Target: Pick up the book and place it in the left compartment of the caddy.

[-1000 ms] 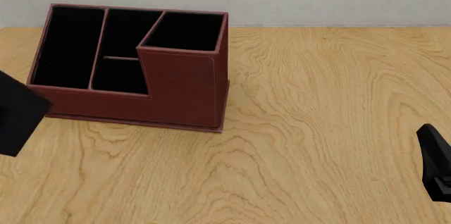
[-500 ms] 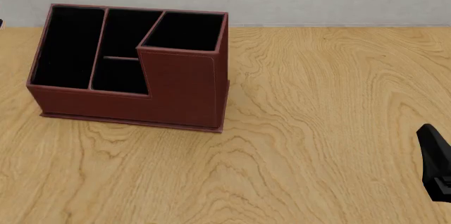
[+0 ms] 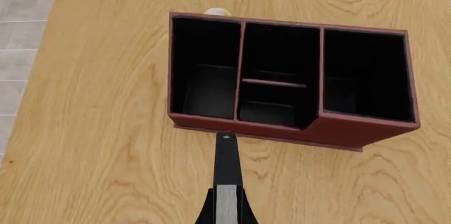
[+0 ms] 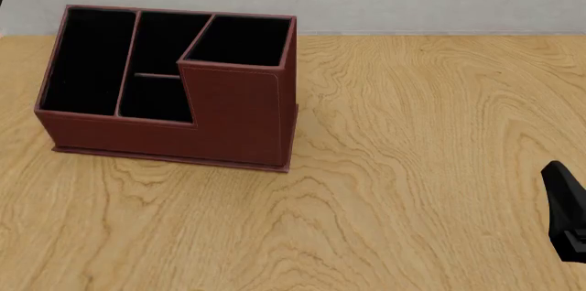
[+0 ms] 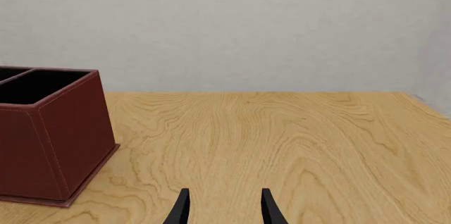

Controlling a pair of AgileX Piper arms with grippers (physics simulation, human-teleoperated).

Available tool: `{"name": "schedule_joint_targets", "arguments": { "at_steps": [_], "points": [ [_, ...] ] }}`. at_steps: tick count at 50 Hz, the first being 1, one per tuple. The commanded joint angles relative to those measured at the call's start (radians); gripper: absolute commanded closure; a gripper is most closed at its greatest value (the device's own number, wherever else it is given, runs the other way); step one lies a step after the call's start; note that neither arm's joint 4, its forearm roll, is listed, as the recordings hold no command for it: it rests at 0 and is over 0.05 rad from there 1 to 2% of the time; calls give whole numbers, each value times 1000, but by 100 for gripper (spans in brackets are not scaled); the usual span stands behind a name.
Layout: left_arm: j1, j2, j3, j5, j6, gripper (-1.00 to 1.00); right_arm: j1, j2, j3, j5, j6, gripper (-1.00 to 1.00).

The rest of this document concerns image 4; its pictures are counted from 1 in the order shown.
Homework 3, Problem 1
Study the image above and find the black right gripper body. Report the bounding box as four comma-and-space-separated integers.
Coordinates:
550, 228, 586, 264

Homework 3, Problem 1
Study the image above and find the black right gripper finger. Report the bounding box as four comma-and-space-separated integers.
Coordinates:
540, 159, 586, 237

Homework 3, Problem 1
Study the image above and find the red-brown desk caddy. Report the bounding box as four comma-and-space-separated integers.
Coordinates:
33, 4, 300, 174

